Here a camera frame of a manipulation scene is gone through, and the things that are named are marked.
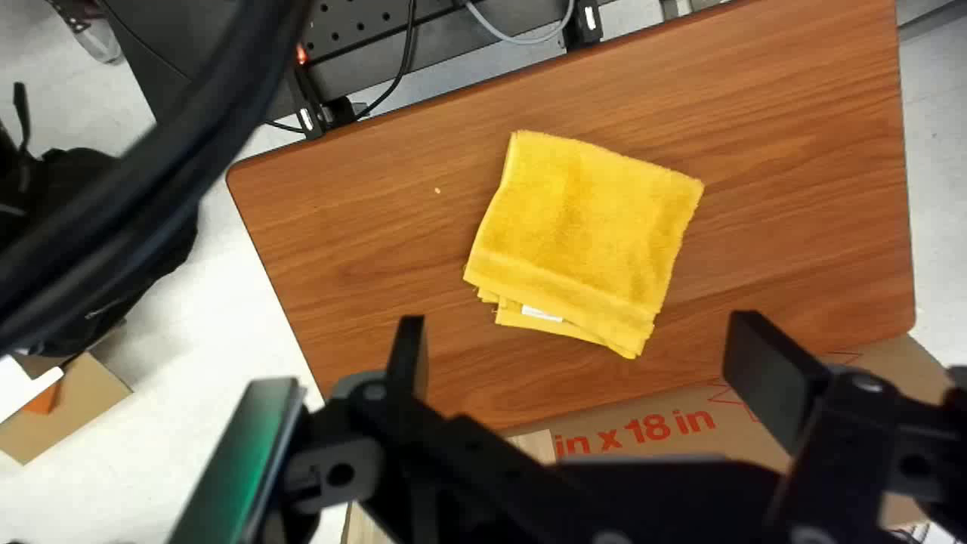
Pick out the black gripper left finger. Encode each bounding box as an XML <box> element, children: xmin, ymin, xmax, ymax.
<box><xmin>344</xmin><ymin>313</ymin><xmax>479</xmax><ymax>447</ymax></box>

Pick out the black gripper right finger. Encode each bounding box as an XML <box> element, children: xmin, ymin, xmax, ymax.
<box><xmin>723</xmin><ymin>308</ymin><xmax>914</xmax><ymax>457</ymax></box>

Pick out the yellow terry cloth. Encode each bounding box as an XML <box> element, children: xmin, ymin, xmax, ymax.
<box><xmin>459</xmin><ymin>126</ymin><xmax>707</xmax><ymax>363</ymax></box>

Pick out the printed cardboard box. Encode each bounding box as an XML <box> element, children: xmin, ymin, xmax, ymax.
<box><xmin>502</xmin><ymin>333</ymin><xmax>959</xmax><ymax>477</ymax></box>

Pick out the black bag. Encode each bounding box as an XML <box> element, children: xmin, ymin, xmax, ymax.
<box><xmin>0</xmin><ymin>85</ymin><xmax>199</xmax><ymax>359</ymax></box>

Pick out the white paper sheet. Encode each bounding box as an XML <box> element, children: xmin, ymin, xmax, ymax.
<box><xmin>0</xmin><ymin>352</ymin><xmax>67</xmax><ymax>426</ymax></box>

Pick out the thin black cable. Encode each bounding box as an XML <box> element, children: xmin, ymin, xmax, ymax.
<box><xmin>344</xmin><ymin>0</ymin><xmax>423</xmax><ymax>126</ymax></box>

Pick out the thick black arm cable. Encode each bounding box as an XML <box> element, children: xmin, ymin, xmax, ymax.
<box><xmin>0</xmin><ymin>0</ymin><xmax>317</xmax><ymax>357</ymax></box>

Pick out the thin grey cable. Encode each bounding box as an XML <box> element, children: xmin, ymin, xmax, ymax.
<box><xmin>464</xmin><ymin>0</ymin><xmax>580</xmax><ymax>48</ymax></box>

